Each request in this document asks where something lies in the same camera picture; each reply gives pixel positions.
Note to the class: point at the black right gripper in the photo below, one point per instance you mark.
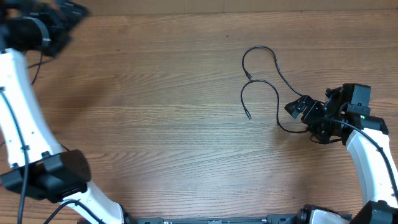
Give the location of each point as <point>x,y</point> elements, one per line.
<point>313,108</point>

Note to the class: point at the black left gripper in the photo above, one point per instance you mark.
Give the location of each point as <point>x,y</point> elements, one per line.
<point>63,28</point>

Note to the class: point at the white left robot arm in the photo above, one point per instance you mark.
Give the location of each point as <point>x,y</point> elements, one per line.
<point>41,167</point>

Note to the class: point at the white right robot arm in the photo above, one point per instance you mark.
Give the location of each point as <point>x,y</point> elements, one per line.
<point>346,117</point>

